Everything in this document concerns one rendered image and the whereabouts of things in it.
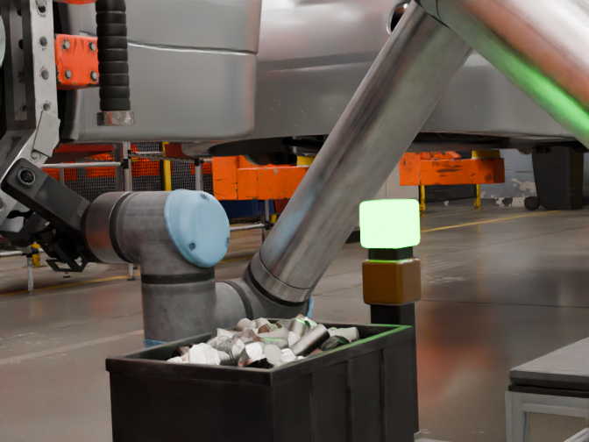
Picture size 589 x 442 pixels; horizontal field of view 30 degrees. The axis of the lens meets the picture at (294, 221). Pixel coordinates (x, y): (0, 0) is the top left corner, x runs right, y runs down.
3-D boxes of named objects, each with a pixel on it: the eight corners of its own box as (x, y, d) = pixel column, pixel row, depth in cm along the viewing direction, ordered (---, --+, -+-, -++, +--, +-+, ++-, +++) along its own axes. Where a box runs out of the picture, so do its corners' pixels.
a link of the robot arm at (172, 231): (188, 277, 127) (183, 190, 126) (109, 274, 134) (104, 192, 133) (238, 267, 134) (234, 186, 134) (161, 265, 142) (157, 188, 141)
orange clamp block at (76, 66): (19, 89, 154) (67, 90, 161) (58, 84, 150) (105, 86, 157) (17, 38, 154) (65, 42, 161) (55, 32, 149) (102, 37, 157)
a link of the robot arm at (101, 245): (97, 231, 132) (134, 173, 137) (68, 231, 135) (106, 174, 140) (136, 278, 138) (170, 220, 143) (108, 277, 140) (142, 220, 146)
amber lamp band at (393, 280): (384, 299, 99) (382, 255, 98) (423, 301, 96) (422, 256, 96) (360, 305, 95) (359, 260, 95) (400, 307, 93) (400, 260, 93)
